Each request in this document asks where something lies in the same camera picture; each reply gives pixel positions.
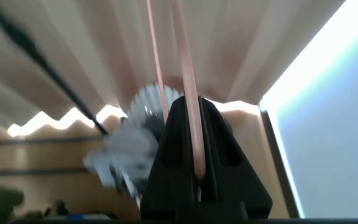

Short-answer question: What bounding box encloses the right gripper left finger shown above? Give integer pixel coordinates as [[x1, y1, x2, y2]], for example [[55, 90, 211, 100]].
[[140, 95, 198, 218]]

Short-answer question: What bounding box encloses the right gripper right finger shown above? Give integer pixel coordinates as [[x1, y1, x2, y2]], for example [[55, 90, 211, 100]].
[[197, 96, 273, 218]]

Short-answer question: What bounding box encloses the pink clothes hanger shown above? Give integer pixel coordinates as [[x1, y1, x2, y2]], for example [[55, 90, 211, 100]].
[[145, 0, 207, 180]]

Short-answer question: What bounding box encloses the white laundry basket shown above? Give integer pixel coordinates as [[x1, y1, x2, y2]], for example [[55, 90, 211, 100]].
[[113, 83, 186, 206]]

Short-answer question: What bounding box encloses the black clothes rack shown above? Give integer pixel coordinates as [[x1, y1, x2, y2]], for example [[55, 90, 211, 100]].
[[0, 0, 109, 177]]

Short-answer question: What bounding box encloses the pale grey garment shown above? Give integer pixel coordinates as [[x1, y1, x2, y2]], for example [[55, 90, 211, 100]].
[[83, 124, 160, 187]]

